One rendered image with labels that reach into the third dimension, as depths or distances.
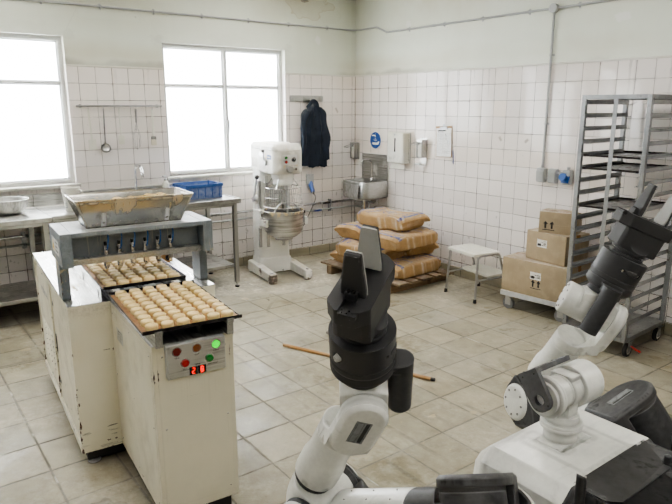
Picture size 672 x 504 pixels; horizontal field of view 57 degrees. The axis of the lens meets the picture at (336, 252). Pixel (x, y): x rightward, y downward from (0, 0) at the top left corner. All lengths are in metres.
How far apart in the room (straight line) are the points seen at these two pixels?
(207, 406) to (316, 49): 5.35
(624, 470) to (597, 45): 4.83
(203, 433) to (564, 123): 4.14
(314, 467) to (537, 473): 0.32
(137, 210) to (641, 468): 2.56
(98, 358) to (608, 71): 4.31
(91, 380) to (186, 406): 0.74
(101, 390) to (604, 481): 2.65
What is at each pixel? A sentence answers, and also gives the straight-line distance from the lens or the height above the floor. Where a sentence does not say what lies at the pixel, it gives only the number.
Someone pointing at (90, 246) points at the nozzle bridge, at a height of 1.09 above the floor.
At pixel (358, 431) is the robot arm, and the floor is 1.31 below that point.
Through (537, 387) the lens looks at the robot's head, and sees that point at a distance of 0.97.
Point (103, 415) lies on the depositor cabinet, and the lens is 3.32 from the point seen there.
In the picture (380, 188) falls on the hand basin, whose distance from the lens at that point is 7.17.
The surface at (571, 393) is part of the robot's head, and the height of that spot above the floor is 1.32.
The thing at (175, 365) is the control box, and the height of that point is 0.76.
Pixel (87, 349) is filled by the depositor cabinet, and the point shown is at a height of 0.62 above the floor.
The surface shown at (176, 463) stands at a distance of 2.73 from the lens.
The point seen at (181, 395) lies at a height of 0.61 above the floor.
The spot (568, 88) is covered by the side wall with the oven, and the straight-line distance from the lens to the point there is 5.72.
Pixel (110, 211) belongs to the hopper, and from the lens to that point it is 3.09.
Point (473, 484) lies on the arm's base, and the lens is 0.87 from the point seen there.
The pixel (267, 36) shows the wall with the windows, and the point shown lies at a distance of 7.02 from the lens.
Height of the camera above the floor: 1.73
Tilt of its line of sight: 13 degrees down
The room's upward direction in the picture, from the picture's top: straight up
